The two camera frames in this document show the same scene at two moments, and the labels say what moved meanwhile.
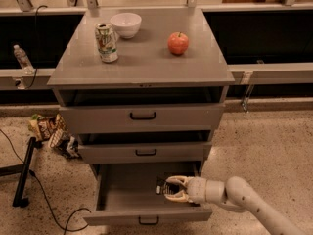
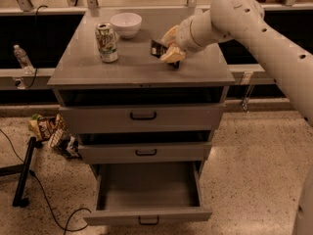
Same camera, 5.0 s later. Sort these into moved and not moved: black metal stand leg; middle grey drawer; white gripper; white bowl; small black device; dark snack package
Moved: white gripper; small black device
Not moved: middle grey drawer; dark snack package; black metal stand leg; white bowl
